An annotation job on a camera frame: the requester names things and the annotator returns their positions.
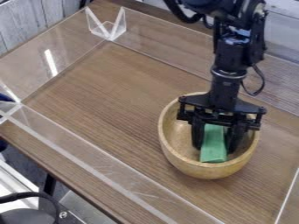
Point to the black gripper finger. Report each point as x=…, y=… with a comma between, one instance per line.
x=235, y=134
x=196, y=132

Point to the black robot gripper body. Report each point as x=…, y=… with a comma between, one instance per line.
x=219, y=106

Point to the brown wooden bowl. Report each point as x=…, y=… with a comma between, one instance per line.
x=175, y=139

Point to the green rectangular block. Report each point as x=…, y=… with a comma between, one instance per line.
x=213, y=150

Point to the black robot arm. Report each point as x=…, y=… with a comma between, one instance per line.
x=239, y=47

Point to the black table leg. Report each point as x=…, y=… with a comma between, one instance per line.
x=49, y=184

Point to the blue object at left edge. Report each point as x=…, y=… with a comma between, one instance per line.
x=5, y=98

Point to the clear acrylic tray enclosure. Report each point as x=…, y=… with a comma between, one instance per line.
x=91, y=82

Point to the grey metal bracket with screw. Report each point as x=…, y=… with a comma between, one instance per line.
x=67, y=216

